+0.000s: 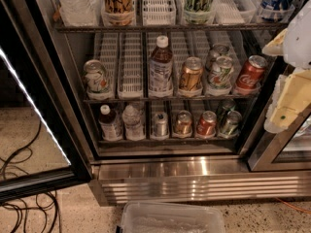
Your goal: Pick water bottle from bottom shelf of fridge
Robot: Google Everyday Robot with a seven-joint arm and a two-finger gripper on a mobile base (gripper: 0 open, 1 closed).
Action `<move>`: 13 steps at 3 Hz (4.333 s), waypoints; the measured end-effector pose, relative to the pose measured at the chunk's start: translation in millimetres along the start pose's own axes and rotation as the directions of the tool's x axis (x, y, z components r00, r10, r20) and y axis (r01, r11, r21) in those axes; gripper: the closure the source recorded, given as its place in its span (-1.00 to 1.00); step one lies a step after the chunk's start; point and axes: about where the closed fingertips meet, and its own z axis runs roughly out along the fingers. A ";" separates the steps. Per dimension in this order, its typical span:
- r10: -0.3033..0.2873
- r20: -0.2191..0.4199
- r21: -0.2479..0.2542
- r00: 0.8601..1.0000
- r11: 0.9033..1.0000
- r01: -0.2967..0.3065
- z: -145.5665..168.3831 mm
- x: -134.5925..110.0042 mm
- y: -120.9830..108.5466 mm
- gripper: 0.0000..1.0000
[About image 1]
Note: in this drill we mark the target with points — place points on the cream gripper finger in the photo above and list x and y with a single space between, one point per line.
275 46
290 97

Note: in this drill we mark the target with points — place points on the clear water bottle bottom shelf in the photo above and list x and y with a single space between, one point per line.
134 129

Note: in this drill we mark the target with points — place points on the clear water bottle shelf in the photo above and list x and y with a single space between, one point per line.
134 129
78 13

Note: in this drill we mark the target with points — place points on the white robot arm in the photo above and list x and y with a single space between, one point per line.
297 44

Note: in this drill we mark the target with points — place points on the right fridge glass door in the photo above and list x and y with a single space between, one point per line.
285 149

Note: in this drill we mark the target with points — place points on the green can bottom shelf rear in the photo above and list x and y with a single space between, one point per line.
224 107

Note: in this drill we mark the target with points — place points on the green can bottom shelf front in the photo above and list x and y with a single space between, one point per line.
230 124

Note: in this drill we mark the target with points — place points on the gold can middle shelf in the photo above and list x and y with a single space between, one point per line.
190 83

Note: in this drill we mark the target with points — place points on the gold can shelf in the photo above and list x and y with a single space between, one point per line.
183 122
190 83

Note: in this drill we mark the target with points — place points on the green tall can top shelf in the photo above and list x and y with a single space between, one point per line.
197 11

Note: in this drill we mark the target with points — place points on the red can bottom shelf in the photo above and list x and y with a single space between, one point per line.
206 126

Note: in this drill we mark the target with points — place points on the stainless steel fridge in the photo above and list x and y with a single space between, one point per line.
177 170

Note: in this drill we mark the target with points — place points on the gold can bottom shelf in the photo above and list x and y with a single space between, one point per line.
183 122

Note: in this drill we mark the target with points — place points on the brown tea bottle middle shelf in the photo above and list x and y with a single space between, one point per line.
161 68

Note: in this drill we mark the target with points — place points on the brown tea bottle shelf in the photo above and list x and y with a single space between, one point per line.
161 68
110 124

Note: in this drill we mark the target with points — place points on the empty white tray top shelf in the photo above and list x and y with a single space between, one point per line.
159 12

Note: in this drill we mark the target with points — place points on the silver can bottom shelf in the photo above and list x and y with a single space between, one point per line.
160 125

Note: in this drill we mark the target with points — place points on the brown tall can top shelf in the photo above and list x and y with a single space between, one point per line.
117 12

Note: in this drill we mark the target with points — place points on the brown tea bottle bottom shelf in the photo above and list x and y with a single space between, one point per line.
110 124

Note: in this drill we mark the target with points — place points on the clear water bottle top shelf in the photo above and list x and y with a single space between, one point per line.
78 13

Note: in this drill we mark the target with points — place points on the black fridge glass door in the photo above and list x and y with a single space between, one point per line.
43 133

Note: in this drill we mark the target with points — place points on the red coca-cola can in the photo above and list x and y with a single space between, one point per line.
250 75

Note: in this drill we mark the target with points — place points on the silver can middle rear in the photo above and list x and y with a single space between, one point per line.
215 51

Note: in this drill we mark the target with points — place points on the white green can middle front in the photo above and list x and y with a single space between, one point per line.
219 76

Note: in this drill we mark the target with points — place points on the white green can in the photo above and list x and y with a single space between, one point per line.
219 76
97 83

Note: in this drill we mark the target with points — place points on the white green can middle left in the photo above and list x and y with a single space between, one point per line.
97 83

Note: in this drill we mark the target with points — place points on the clear plastic bin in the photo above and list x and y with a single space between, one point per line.
154 217

